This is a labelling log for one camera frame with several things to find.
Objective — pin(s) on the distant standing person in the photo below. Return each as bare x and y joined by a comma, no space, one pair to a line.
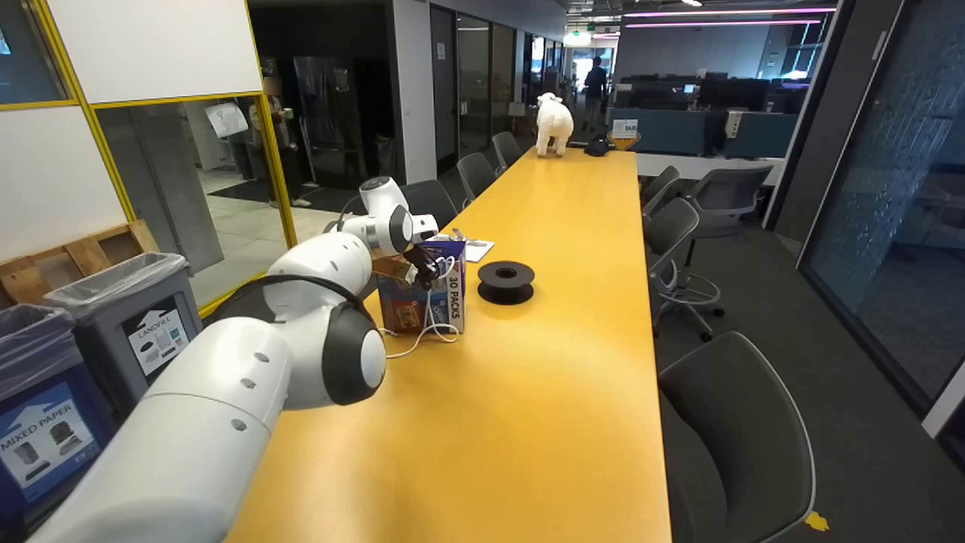
597,81

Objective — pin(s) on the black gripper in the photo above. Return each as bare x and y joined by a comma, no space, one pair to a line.
413,266

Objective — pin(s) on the wooden pallet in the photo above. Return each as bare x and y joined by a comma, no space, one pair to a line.
70,262

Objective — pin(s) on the small black object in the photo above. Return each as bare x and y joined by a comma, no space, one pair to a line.
597,148

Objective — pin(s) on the blue recycling bin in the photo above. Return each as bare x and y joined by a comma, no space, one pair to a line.
47,423

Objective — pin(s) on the black office chair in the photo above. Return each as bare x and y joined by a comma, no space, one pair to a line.
739,441
473,173
727,191
434,200
504,148
657,184

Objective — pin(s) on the grey recycling bin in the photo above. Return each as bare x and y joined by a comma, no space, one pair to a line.
121,320

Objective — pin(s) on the dark round spool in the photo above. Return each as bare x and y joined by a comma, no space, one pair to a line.
504,284

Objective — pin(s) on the white paper notice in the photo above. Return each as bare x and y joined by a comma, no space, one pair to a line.
227,118

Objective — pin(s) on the yellow floor marker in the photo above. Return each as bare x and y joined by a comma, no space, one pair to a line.
819,522

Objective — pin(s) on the small white sign card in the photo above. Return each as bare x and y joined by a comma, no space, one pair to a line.
625,131

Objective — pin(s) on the white paper sheet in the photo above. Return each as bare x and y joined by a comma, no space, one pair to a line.
477,248

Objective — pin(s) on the blue printed cardboard box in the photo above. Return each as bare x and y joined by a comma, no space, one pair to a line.
452,303

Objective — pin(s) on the white plush animal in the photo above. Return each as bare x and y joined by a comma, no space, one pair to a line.
553,122

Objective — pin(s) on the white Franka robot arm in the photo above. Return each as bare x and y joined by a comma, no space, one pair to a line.
230,403

